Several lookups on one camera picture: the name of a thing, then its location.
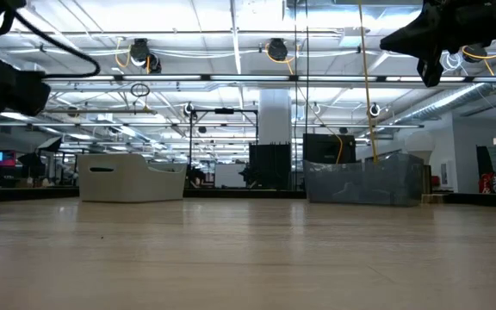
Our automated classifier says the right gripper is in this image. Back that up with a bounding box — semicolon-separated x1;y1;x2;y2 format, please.
379;0;496;89

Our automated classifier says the dark translucent plastic bin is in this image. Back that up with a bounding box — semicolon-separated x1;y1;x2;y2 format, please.
302;152;425;208

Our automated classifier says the pale translucent plastic bin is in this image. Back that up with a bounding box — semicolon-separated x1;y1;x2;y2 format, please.
77;152;188;204

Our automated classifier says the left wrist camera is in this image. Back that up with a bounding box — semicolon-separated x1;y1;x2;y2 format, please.
13;70;53;118

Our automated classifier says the yellow hanging cable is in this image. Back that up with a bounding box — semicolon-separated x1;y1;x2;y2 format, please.
356;0;381;164

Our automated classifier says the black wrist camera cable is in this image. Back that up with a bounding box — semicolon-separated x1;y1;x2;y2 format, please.
0;0;102;80

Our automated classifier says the black hanging cable loop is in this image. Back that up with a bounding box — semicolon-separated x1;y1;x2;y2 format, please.
129;82;152;98

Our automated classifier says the distant black rig frame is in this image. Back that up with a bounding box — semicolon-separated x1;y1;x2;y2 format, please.
189;107;260;190

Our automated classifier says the black aluminium rig frame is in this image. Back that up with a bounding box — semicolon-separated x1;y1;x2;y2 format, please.
0;185;496;210

